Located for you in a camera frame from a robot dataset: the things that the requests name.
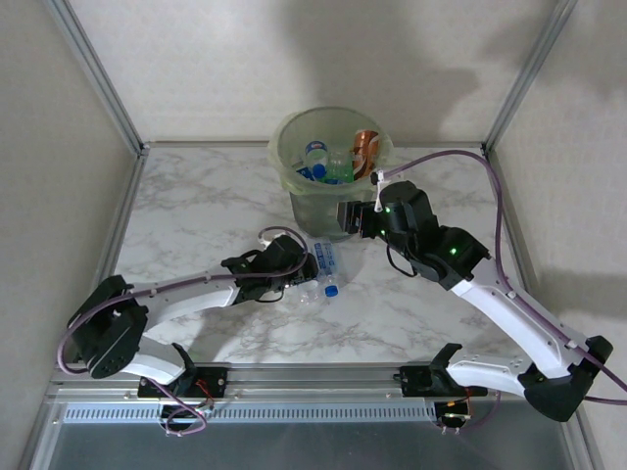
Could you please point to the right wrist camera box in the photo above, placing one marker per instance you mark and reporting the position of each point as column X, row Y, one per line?
column 378, row 196

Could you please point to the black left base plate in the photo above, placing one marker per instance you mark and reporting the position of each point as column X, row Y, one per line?
column 215, row 379

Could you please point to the clear bottle pale blue label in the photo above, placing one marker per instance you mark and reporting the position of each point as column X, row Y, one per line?
column 327, row 254

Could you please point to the wide aluminium mounting rail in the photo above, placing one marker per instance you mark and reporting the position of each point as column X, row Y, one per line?
column 313, row 379

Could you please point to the clear bottle with Pepsi label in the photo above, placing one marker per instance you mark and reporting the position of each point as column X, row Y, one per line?
column 316, row 153

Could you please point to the short aluminium frame post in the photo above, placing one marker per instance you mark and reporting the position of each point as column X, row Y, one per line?
column 588, row 445
column 34, row 440

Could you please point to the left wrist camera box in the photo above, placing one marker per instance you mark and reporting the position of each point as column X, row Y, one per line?
column 265, row 237

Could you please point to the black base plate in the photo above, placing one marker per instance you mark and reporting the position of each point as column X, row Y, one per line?
column 414, row 382
column 215, row 379

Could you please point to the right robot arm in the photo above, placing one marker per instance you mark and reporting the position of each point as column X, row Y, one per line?
column 509, row 318

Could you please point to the grey round waste bin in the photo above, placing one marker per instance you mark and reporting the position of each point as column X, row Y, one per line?
column 318, row 215

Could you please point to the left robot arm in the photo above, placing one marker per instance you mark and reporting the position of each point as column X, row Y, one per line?
column 186, row 301

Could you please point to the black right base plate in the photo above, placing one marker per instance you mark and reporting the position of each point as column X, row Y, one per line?
column 414, row 382

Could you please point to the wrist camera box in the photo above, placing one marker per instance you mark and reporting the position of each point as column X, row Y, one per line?
column 265, row 237
column 378, row 196

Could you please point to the blue label bottle white cap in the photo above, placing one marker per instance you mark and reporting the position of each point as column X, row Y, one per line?
column 303, row 173

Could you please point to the aluminium side rail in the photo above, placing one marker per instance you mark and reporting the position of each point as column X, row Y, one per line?
column 504, row 205
column 128, row 205

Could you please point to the green bottle with yellow cap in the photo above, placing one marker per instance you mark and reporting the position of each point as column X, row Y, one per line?
column 339, row 170

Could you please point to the orange brown label bottle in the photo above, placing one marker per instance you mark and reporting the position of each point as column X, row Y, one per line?
column 366, row 152

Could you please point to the grey metal panel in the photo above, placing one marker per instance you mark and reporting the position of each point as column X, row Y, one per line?
column 313, row 450

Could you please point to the aluminium back rail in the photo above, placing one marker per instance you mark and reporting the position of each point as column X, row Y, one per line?
column 196, row 144

